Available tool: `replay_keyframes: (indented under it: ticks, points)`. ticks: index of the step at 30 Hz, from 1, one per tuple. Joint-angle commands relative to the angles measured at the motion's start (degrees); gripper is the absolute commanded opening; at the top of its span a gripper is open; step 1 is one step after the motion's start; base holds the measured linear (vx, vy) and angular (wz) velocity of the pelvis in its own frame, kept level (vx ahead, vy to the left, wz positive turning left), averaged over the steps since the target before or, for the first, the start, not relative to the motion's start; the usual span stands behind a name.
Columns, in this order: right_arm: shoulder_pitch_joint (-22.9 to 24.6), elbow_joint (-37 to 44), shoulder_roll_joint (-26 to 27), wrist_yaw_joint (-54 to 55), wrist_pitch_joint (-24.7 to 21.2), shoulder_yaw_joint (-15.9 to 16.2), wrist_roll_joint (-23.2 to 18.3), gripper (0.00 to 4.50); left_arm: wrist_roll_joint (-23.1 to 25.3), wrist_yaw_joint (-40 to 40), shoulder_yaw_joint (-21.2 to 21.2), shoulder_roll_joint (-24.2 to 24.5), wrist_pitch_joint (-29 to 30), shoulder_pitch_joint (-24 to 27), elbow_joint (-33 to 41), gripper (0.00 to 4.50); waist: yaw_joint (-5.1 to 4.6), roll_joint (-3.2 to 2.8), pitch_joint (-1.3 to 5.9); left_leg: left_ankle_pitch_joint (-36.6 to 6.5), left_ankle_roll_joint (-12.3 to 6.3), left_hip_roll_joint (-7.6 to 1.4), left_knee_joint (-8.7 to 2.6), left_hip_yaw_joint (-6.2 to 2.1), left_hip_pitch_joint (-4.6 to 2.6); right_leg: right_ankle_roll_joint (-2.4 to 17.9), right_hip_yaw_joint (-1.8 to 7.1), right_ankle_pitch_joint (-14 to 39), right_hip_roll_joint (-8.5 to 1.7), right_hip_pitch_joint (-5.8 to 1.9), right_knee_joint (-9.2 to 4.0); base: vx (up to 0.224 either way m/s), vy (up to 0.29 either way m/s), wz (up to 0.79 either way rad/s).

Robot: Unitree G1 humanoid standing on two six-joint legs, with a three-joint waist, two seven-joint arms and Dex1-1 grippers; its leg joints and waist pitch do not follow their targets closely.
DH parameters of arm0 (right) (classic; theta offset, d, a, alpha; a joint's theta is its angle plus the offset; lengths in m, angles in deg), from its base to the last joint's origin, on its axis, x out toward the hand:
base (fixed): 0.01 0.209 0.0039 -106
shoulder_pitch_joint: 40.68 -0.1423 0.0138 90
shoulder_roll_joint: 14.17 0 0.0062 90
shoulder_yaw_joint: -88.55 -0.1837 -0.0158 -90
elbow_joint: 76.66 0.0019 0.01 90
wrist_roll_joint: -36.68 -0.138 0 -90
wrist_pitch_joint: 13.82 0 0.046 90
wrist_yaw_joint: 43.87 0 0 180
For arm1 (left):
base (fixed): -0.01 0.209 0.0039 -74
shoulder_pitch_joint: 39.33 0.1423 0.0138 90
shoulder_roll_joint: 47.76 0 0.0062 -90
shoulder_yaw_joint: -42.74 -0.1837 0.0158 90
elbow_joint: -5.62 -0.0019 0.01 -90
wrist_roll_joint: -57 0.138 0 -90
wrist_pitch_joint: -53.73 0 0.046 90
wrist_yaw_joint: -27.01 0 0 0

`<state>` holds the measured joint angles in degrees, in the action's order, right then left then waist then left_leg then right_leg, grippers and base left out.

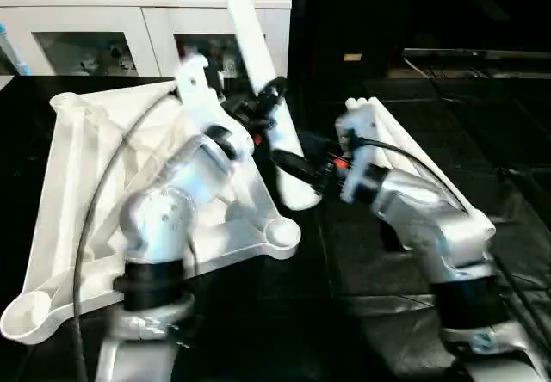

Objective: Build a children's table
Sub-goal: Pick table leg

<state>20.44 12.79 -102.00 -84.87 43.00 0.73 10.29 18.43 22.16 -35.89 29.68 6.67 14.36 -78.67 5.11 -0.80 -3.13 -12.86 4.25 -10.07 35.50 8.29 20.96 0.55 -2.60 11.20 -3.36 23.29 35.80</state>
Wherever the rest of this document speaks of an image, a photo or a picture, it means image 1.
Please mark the white plastic table leg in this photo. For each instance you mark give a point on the white plastic table leg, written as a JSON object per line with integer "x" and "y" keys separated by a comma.
{"x": 394, "y": 126}
{"x": 254, "y": 46}
{"x": 351, "y": 103}
{"x": 381, "y": 125}

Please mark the white plastic table top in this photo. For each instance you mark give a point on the white plastic table top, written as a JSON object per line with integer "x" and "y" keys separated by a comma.
{"x": 77, "y": 162}

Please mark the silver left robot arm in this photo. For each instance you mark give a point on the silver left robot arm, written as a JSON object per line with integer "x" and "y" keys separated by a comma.
{"x": 172, "y": 210}

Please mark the yellow label sticker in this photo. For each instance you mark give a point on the yellow label sticker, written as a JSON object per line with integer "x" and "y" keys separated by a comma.
{"x": 352, "y": 57}

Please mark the black mat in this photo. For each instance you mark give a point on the black mat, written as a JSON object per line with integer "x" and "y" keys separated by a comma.
{"x": 301, "y": 313}

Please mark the white toy figurine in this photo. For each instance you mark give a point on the white toy figurine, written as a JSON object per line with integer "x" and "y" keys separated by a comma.
{"x": 88, "y": 63}

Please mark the white cabinet with glass doors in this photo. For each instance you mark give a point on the white cabinet with glass doors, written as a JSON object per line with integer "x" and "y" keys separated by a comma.
{"x": 107, "y": 16}

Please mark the long black bar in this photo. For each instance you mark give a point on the long black bar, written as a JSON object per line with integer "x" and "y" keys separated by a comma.
{"x": 473, "y": 53}

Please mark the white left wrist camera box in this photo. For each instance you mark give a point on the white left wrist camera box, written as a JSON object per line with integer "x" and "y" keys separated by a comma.
{"x": 202, "y": 94}

